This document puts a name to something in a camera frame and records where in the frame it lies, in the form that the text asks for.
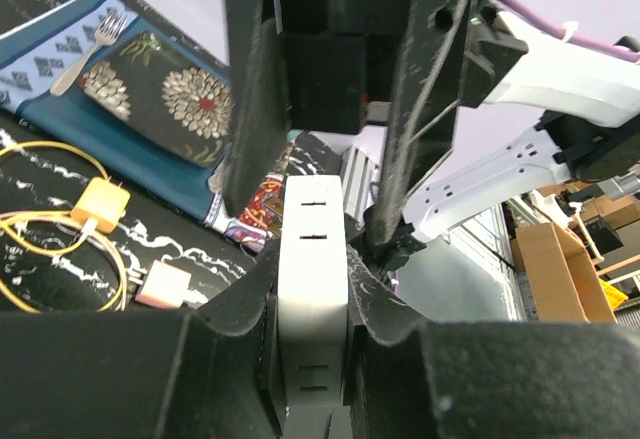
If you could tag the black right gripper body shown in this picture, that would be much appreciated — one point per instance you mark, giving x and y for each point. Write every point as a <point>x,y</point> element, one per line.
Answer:
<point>342,55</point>

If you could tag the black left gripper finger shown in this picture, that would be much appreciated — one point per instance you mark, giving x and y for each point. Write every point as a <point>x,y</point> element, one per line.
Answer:
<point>259,122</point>
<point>431,29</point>
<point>204,373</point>
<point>409,377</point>

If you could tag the white wall charger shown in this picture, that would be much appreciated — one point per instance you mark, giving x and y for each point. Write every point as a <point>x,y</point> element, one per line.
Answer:
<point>312,291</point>

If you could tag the yellow USB charger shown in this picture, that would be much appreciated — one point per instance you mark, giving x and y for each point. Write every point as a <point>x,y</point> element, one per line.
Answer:
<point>102,203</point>

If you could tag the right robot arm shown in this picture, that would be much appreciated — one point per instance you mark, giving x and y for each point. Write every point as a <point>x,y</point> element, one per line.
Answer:
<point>590,122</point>

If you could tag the dark floral square plate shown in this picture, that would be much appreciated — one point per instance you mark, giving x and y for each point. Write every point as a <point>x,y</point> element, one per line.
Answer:
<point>163,96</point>

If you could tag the pink USB charger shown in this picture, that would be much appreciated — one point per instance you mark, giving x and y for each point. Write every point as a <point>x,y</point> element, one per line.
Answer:
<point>165,286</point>

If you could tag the silver fork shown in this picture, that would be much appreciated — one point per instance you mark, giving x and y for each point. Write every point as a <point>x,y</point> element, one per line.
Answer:
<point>105,35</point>

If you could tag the cardboard boxes in background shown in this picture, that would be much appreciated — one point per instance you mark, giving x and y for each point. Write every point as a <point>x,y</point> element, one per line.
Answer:
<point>555,272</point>

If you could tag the blue patterned placemat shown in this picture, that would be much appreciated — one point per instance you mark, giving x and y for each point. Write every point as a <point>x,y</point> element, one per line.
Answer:
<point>35,55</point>

